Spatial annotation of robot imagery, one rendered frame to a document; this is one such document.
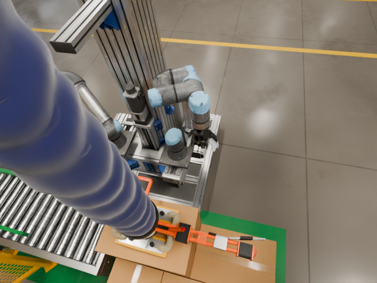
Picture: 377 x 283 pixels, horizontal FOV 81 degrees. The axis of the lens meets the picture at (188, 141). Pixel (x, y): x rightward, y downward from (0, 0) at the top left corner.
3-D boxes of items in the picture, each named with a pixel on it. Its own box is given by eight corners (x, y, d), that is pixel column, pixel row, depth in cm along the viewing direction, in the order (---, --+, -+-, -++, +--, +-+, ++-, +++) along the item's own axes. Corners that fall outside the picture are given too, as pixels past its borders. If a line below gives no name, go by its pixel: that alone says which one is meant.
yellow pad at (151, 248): (115, 243, 139) (112, 242, 135) (122, 227, 144) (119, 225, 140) (166, 258, 132) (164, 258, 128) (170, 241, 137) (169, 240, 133)
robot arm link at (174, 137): (165, 139, 159) (162, 128, 148) (184, 135, 160) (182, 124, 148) (168, 154, 152) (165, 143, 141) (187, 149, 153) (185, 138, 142)
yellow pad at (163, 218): (127, 213, 149) (124, 211, 144) (133, 199, 154) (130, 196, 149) (175, 226, 142) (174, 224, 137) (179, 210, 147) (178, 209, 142)
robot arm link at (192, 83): (172, 76, 88) (177, 95, 82) (200, 71, 88) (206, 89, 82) (175, 91, 95) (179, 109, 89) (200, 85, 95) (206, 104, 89)
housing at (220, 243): (212, 248, 124) (212, 247, 120) (215, 236, 127) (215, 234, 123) (225, 252, 122) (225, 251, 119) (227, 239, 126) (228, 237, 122)
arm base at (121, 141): (112, 131, 180) (107, 124, 171) (129, 134, 177) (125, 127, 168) (104, 147, 172) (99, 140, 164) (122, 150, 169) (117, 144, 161)
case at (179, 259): (116, 257, 174) (93, 250, 141) (134, 207, 195) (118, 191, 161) (190, 277, 163) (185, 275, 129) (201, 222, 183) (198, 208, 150)
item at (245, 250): (235, 256, 120) (236, 255, 116) (237, 242, 124) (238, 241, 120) (251, 261, 119) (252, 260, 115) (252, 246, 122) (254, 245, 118)
